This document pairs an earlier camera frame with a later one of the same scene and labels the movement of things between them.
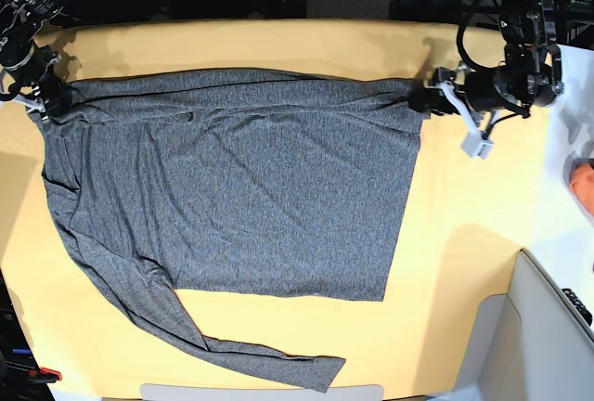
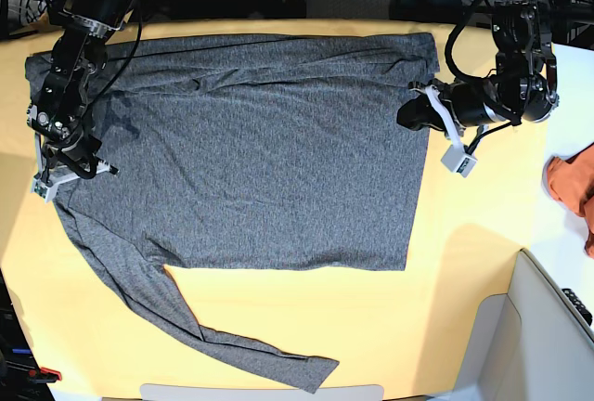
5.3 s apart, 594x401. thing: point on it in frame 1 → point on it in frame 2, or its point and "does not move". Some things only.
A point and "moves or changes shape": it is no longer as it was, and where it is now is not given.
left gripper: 45,89 → 71,143
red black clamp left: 44,375 does not move
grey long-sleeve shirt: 234,181 moves or changes shape
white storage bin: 529,343 does not move
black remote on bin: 581,306 does not move
